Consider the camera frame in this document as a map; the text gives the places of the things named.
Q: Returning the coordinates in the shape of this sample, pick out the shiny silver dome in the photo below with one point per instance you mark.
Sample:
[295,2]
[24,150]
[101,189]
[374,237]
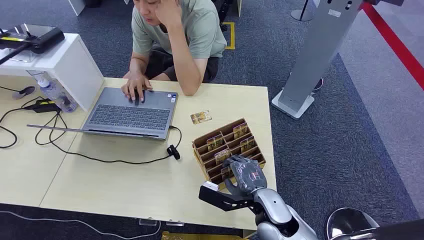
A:
[349,223]

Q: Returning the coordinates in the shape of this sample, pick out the person's right hand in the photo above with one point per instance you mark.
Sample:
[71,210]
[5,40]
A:
[136,84]

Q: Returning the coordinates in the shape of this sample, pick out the clear plastic water bottle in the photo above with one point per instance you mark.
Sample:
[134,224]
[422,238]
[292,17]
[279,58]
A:
[56,94]

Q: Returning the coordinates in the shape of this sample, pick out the grey laptop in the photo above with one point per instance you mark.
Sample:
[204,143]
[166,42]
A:
[132,116]

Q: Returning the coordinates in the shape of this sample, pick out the person's right forearm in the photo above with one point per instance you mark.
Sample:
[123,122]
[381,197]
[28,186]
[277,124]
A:
[137,64]

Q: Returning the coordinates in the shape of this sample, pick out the person's left hand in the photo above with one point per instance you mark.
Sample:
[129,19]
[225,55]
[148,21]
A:
[169,11]

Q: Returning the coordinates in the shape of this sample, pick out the brown cardboard card holder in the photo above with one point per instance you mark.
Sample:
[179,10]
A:
[232,145]

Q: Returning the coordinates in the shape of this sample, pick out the black power adapter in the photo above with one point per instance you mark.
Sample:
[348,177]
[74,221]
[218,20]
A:
[43,106]

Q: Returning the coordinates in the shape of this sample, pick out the clear acrylic stand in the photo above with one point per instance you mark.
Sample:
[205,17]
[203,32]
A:
[23,58]

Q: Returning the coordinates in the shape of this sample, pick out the grey stanchion base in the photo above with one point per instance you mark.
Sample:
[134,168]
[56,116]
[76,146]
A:
[300,15]

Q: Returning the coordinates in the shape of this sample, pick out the yellow object under table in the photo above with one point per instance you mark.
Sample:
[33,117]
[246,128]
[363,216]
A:
[198,236]

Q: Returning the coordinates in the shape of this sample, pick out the clear table bracket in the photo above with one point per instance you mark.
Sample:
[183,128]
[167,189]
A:
[148,222]

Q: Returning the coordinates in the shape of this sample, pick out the white furniture panel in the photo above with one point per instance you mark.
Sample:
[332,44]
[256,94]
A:
[76,6]

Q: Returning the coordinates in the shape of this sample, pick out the person's left forearm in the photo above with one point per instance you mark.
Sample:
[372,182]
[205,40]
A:
[185,63]

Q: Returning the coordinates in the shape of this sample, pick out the white cabinet box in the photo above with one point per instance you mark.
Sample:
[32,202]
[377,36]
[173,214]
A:
[73,69]

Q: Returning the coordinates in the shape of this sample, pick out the black rod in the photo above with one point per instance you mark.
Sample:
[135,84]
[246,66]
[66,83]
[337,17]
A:
[13,53]

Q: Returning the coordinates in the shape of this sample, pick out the grey kiosk stand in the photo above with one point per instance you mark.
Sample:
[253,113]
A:
[314,49]

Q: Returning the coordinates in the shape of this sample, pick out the black device with yellow strip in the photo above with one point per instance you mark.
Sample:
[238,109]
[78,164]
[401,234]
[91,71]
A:
[43,39]

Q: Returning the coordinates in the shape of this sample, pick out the red floor stripe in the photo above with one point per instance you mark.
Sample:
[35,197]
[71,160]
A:
[397,46]

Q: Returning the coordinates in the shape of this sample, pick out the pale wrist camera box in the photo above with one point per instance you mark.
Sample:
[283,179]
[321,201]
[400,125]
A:
[210,186]

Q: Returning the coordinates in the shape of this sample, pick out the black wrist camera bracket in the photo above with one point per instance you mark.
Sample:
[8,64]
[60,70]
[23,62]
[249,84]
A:
[225,200]

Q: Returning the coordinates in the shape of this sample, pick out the black chair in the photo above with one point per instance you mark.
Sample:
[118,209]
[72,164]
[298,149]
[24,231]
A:
[222,10]

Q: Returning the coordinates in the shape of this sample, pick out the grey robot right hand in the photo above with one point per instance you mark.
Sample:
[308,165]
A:
[248,175]

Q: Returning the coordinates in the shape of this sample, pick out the person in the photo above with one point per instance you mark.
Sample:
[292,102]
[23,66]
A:
[188,30]

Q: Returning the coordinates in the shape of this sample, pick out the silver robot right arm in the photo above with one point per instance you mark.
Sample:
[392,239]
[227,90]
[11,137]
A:
[275,212]

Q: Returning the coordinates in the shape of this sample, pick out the gold printed card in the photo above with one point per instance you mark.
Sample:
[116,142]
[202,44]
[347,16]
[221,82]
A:
[215,142]
[240,130]
[222,156]
[247,144]
[201,117]

